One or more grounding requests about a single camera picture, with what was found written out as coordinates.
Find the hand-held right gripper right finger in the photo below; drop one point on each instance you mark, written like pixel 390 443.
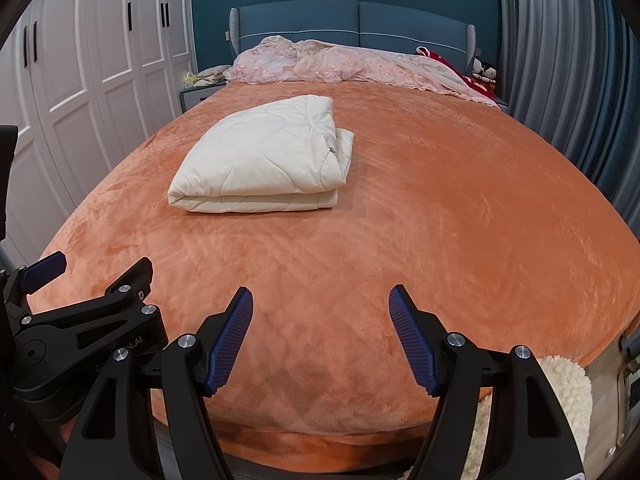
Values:
pixel 415 340

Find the grey furniture piece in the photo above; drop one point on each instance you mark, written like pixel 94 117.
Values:
pixel 631 390

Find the white quilted jacket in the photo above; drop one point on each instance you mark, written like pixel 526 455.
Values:
pixel 260 160

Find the small doll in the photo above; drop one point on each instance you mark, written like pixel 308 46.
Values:
pixel 478 70
pixel 491 74

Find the small yellow object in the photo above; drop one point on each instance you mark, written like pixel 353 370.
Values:
pixel 190 77

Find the blue upholstered headboard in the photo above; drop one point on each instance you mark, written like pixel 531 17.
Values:
pixel 350 20

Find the white panelled wardrobe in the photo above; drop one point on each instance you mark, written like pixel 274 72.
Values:
pixel 75 85

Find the grey curtain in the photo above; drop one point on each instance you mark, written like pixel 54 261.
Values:
pixel 565 60

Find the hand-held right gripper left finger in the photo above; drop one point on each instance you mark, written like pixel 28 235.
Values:
pixel 227 340

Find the pink floral quilt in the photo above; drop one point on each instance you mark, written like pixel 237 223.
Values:
pixel 325 62

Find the orange plush bed blanket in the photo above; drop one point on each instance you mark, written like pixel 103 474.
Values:
pixel 400 210

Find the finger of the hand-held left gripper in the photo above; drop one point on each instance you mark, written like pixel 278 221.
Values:
pixel 45 267
pixel 120 292

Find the cream fleece coat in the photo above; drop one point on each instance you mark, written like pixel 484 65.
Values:
pixel 565 395

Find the grey nightstand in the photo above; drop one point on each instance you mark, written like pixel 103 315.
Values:
pixel 197 96

